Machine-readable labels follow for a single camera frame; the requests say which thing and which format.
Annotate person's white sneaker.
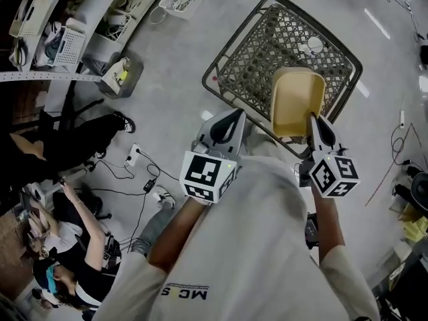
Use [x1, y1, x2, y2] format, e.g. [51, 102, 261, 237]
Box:
[152, 185, 177, 210]

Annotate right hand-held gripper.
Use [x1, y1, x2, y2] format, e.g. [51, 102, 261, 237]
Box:
[308, 111, 361, 199]

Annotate white shelf rack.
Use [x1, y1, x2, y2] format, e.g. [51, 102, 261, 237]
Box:
[0, 0, 158, 84]

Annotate coiled white cable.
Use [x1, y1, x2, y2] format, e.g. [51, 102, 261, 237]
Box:
[148, 4, 168, 25]

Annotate white round lid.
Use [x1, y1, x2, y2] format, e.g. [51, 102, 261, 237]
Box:
[306, 36, 324, 54]

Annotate person's left forearm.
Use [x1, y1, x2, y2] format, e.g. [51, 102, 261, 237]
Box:
[148, 195, 215, 274]

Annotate person's right forearm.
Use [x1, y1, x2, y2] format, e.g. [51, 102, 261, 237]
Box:
[312, 185, 346, 268]

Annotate dark wire shopping cart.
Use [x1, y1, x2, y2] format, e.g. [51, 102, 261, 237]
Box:
[201, 0, 364, 161]

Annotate beige plastic container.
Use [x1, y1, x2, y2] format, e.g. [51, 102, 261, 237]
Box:
[270, 66, 327, 138]

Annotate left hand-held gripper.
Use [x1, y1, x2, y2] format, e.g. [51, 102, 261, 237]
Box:
[179, 108, 248, 205]

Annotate white perforated storage basket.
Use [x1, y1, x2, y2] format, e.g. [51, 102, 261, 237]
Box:
[45, 26, 87, 68]

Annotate grey storage bin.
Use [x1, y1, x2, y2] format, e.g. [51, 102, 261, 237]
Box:
[99, 51, 145, 100]

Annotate yellow packet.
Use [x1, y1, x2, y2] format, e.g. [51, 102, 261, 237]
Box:
[400, 205, 428, 245]

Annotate person's white shirt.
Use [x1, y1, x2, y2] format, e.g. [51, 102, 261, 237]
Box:
[90, 154, 383, 321]

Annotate black belt device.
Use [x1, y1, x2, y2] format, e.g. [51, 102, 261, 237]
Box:
[304, 212, 321, 251]

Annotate white slotted storage basket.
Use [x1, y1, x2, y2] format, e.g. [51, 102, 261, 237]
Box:
[9, 0, 55, 39]

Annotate black floor cable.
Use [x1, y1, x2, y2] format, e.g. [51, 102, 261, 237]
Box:
[72, 150, 181, 253]

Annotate person's grey trousers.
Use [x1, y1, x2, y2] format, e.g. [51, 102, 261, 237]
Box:
[130, 204, 184, 257]

